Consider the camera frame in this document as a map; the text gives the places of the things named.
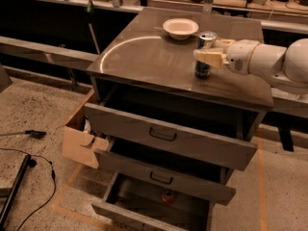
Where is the top grey drawer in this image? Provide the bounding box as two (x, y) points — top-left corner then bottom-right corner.
(85, 96), (256, 170)

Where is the grey metal drawer cabinet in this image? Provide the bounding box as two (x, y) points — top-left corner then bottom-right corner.
(86, 6), (274, 231)

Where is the black bar on floor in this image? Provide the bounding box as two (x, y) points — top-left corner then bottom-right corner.
(0, 155), (32, 231)

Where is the grey drawer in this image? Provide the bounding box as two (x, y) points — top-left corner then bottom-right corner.
(94, 139), (236, 205)
(85, 96), (256, 170)
(91, 173), (212, 231)

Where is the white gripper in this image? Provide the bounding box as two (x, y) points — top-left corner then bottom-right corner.
(193, 38), (260, 75)

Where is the black handled tool on floor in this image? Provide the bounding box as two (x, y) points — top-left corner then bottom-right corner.
(0, 130), (47, 139)

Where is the black cable on floor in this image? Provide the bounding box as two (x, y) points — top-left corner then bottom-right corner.
(0, 147), (58, 231)

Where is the white paper bowl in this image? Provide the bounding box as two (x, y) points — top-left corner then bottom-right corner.
(163, 18), (199, 40)

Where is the middle grey drawer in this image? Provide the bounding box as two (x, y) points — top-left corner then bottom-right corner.
(94, 139), (236, 205)

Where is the bottom grey drawer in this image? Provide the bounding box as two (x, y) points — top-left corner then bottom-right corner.
(91, 173), (212, 231)

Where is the small red can in drawer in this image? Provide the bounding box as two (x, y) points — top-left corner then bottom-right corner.
(161, 189), (175, 206)

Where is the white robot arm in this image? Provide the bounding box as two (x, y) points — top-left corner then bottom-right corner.
(193, 38), (308, 95)

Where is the green handled stick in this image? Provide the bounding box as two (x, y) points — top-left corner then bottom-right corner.
(85, 1), (100, 54)

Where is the red bull can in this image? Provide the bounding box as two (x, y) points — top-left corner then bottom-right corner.
(194, 31), (218, 79)

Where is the cardboard box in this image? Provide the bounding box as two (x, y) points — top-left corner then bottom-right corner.
(61, 90), (109, 168)

